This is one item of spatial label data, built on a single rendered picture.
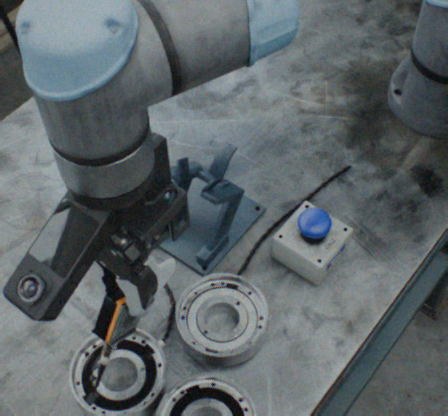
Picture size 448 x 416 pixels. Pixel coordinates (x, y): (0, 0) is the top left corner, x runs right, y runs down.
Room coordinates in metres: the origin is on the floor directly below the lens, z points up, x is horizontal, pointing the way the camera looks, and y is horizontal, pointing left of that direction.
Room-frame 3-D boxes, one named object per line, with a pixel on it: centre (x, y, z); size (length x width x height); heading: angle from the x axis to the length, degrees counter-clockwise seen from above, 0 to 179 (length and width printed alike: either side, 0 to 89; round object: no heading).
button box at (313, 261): (0.48, -0.11, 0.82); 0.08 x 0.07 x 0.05; 140
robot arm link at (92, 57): (0.36, 0.09, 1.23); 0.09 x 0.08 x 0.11; 119
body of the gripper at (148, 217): (0.36, 0.09, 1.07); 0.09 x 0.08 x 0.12; 141
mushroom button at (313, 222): (0.48, -0.11, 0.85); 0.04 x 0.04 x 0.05
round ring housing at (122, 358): (0.31, 0.12, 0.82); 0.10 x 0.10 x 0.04
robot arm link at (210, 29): (0.42, 0.01, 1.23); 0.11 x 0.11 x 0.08; 29
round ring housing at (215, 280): (0.38, 0.01, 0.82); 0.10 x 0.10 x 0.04
